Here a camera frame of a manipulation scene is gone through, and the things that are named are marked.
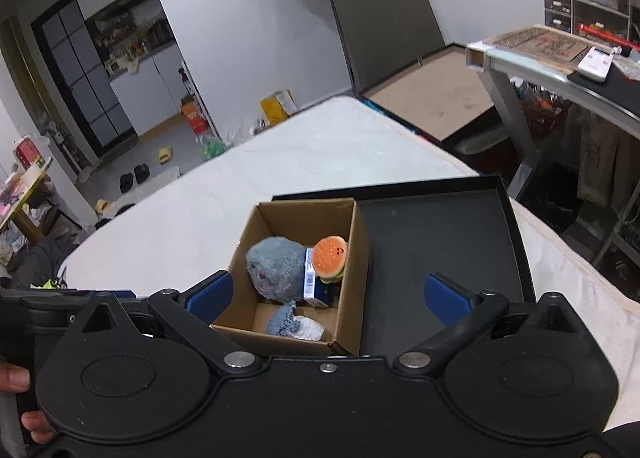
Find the flat brown cardboard box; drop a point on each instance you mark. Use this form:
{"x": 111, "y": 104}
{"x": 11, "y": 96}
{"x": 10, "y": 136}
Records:
{"x": 545, "y": 45}

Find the red box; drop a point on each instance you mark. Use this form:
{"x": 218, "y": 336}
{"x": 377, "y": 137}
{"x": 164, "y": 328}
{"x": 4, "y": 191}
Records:
{"x": 27, "y": 150}

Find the black slipper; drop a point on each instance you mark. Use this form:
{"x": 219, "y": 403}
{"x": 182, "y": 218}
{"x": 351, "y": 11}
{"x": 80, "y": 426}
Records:
{"x": 126, "y": 182}
{"x": 142, "y": 173}

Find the black tray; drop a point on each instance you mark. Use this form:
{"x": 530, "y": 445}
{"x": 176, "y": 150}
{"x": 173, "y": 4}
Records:
{"x": 430, "y": 233}

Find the blue tissue packet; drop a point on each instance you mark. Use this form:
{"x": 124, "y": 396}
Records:
{"x": 312, "y": 283}

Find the clear plastic bag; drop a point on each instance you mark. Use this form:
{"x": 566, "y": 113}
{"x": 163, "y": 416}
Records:
{"x": 245, "y": 134}

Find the yellow edged table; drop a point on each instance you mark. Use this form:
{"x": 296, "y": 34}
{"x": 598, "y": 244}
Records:
{"x": 25, "y": 193}

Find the orange cardboard box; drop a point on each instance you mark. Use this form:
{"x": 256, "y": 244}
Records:
{"x": 195, "y": 117}

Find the black framed door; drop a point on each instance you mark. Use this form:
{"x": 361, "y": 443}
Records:
{"x": 80, "y": 78}

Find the person's left hand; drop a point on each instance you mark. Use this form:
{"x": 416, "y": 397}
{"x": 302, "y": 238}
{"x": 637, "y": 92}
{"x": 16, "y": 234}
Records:
{"x": 15, "y": 378}

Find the white handheld device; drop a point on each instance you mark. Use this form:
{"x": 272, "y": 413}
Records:
{"x": 596, "y": 64}

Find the grey folding panel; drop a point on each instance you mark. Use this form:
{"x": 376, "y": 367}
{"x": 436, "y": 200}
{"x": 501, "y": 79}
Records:
{"x": 385, "y": 28}

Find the green plastic bag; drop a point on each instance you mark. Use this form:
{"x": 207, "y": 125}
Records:
{"x": 213, "y": 148}

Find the grey glass desk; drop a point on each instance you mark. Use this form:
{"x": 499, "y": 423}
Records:
{"x": 540, "y": 63}

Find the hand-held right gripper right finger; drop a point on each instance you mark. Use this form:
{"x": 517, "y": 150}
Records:
{"x": 447, "y": 299}

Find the orange burger plush toy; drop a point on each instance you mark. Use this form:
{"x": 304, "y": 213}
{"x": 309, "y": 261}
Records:
{"x": 330, "y": 258}

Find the yellow slipper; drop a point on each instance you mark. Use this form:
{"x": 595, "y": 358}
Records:
{"x": 165, "y": 154}
{"x": 102, "y": 205}

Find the brown cardboard box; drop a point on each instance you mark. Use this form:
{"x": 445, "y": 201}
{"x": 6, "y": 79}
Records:
{"x": 350, "y": 288}
{"x": 545, "y": 45}

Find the brown board with black frame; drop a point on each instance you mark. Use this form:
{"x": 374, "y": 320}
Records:
{"x": 435, "y": 88}

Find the blue grey cloth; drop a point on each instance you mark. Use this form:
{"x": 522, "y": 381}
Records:
{"x": 292, "y": 324}

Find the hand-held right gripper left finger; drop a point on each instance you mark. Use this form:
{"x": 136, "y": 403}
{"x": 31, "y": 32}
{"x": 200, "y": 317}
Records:
{"x": 210, "y": 295}

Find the grey plush toy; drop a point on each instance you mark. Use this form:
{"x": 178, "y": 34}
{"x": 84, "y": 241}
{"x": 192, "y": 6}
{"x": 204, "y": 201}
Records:
{"x": 277, "y": 268}

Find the yellow cardboard box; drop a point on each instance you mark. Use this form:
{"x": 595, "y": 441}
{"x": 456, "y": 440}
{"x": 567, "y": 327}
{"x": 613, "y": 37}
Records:
{"x": 277, "y": 108}

